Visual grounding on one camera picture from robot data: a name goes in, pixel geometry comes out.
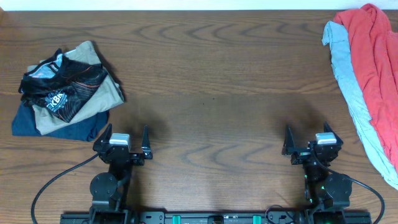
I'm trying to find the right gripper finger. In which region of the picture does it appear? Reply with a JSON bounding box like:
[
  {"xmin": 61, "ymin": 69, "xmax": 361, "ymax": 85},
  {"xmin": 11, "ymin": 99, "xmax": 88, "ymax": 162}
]
[
  {"xmin": 323, "ymin": 121, "xmax": 343, "ymax": 145},
  {"xmin": 282, "ymin": 125, "xmax": 295, "ymax": 156}
]

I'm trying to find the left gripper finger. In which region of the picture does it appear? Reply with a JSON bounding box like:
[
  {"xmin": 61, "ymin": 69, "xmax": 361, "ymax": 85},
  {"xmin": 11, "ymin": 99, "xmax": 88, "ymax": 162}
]
[
  {"xmin": 93, "ymin": 124, "xmax": 112, "ymax": 149},
  {"xmin": 141, "ymin": 125, "xmax": 153, "ymax": 159}
]

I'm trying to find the red orange polo shirt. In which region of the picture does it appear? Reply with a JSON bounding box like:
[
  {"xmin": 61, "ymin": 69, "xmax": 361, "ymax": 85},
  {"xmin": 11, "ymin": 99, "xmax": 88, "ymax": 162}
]
[{"xmin": 333, "ymin": 4, "xmax": 397, "ymax": 168}]

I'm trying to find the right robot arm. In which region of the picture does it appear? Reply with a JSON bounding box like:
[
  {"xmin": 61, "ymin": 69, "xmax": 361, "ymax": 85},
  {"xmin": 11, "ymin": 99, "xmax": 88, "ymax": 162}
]
[{"xmin": 282, "ymin": 123, "xmax": 352, "ymax": 223}]

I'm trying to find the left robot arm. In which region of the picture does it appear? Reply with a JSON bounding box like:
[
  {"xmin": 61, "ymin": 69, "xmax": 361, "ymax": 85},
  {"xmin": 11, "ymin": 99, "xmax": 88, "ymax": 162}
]
[{"xmin": 89, "ymin": 124, "xmax": 153, "ymax": 224}]

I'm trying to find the beige folded shirt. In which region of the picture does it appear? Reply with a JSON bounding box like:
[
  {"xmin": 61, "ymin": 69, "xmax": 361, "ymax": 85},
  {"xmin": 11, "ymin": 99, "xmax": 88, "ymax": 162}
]
[{"xmin": 33, "ymin": 41, "xmax": 124, "ymax": 135}]

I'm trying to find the black patterned jersey shirt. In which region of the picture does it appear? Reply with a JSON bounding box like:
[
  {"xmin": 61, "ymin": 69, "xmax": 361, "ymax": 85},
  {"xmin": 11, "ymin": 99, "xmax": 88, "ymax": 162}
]
[{"xmin": 19, "ymin": 49, "xmax": 108, "ymax": 123}]

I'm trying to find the navy blue folded shirt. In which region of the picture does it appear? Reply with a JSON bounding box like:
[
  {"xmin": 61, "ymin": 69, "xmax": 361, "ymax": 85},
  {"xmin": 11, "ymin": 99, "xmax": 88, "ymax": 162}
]
[{"xmin": 12, "ymin": 103, "xmax": 109, "ymax": 142}]

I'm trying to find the light grey blue shirt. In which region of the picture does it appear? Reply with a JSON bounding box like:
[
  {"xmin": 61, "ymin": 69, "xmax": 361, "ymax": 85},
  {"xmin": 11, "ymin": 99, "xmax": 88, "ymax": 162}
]
[{"xmin": 322, "ymin": 21, "xmax": 397, "ymax": 189}]

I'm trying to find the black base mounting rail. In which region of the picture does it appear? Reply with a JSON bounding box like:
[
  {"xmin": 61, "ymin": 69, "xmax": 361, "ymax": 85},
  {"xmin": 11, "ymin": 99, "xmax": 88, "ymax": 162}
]
[{"xmin": 60, "ymin": 210, "xmax": 372, "ymax": 224}]

